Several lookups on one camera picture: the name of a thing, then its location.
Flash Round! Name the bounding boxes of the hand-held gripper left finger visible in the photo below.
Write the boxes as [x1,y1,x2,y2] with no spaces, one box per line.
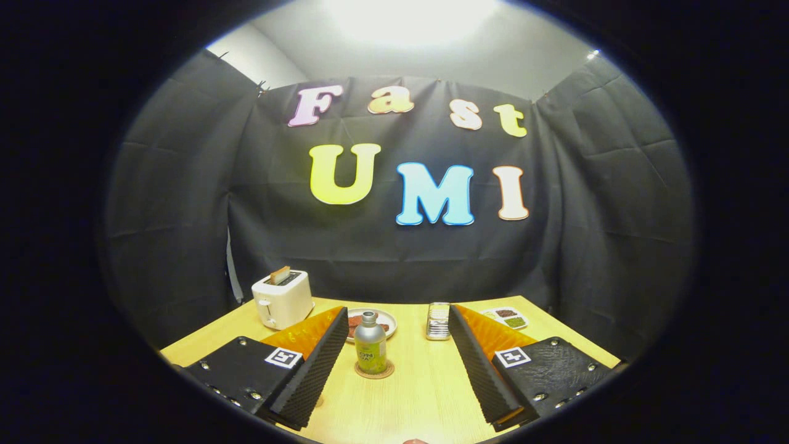
[184,306,350,432]

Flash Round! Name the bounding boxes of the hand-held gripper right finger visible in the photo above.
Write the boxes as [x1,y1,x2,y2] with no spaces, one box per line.
[448,303,623,432]

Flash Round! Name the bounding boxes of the silver bottle with green label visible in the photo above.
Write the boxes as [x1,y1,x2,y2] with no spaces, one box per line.
[354,311,388,375]

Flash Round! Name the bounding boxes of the round cork coaster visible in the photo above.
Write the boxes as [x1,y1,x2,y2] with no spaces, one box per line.
[354,360,395,379]

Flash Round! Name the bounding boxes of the wooden table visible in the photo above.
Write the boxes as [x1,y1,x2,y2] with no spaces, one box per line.
[159,296,622,444]

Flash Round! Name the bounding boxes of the white divided dish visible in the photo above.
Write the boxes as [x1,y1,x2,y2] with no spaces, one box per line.
[482,306,529,331]

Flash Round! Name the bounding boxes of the white toaster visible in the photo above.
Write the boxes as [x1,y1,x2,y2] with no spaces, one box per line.
[251,270,315,331]

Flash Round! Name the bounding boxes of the brown fried meat pieces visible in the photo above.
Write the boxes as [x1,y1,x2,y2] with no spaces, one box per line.
[348,316,390,337]

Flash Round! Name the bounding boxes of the white round plate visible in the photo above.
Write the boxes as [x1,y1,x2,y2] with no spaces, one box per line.
[345,308,398,343]

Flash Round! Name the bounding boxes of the metal wire holder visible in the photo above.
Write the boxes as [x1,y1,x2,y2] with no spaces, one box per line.
[425,302,452,341]

